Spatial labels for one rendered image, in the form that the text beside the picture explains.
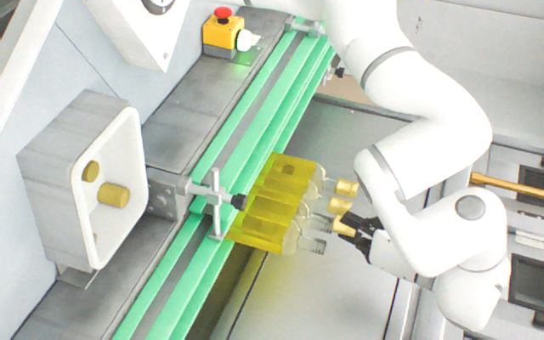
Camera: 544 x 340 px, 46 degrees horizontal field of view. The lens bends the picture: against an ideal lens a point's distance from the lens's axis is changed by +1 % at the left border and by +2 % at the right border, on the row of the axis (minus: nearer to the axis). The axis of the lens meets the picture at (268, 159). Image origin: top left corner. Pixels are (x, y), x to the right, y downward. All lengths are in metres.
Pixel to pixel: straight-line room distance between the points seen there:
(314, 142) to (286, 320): 0.59
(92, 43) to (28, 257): 0.34
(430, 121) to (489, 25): 6.71
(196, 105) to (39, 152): 0.44
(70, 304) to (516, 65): 6.98
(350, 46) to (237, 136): 0.45
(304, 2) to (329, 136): 0.82
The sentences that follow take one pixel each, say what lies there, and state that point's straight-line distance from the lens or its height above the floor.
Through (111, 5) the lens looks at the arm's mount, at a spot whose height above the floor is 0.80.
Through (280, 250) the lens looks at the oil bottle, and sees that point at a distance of 1.22.
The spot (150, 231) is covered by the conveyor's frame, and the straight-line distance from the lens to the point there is 1.17.
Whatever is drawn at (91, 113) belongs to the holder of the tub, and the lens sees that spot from 0.98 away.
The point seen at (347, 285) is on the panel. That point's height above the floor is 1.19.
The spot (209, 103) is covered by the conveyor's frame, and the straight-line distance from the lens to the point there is 1.29.
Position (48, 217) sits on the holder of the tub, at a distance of 0.99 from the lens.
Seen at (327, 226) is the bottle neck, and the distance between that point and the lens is 1.25.
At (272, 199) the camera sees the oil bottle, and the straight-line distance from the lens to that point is 1.26.
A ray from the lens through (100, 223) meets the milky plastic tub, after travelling 1.10.
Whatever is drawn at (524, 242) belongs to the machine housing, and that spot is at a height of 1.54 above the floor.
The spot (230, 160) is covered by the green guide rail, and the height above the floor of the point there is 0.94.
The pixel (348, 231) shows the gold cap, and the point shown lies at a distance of 1.23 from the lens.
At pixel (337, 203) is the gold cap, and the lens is 1.28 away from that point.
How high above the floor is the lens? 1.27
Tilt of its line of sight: 13 degrees down
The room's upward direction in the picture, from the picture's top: 105 degrees clockwise
